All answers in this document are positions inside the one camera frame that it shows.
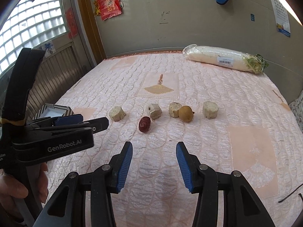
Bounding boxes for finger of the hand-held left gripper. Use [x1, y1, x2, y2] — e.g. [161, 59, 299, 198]
[53, 114, 84, 126]
[80, 117, 109, 133]

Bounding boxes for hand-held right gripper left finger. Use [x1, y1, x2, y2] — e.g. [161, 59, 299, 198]
[33, 141, 133, 227]

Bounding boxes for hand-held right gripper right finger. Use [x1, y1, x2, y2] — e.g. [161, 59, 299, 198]
[176, 141, 276, 227]

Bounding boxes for striped paper box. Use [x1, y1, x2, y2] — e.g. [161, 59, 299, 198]
[32, 103, 75, 121]

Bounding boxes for large red date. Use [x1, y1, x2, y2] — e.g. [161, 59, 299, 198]
[138, 116, 151, 133]

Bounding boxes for person's left hand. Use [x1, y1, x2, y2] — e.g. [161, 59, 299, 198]
[0, 163, 49, 227]

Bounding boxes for beige cut stem chunk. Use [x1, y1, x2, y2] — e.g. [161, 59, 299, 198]
[169, 102, 182, 118]
[202, 101, 219, 119]
[109, 106, 127, 122]
[147, 103, 162, 120]

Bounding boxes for brown pear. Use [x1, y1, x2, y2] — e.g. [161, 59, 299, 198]
[178, 106, 195, 123]

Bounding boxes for blue flower sticker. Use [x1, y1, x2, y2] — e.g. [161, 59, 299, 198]
[43, 41, 56, 57]

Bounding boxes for pink quilted bedspread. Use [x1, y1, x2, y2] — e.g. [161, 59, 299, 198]
[24, 52, 303, 227]

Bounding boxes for red door decoration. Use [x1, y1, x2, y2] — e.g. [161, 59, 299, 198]
[64, 8, 79, 38]

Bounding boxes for glass block window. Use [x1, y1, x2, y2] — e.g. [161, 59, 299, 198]
[0, 0, 68, 74]

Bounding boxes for thin-framed eyeglasses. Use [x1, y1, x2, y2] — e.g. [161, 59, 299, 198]
[278, 189, 303, 204]

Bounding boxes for wrapped white daikon radish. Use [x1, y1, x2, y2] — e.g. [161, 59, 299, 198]
[183, 44, 269, 75]

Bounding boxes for floral cloth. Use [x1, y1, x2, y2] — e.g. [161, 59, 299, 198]
[290, 97, 303, 133]

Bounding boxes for slatted wooden wall panel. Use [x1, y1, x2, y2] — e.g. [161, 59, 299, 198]
[26, 41, 91, 121]

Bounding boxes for wooden door frame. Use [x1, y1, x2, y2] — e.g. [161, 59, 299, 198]
[74, 0, 107, 69]

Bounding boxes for red wall poster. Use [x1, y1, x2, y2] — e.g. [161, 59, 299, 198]
[93, 0, 123, 21]

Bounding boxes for wall calendar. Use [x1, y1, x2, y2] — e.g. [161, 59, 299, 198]
[270, 0, 291, 38]

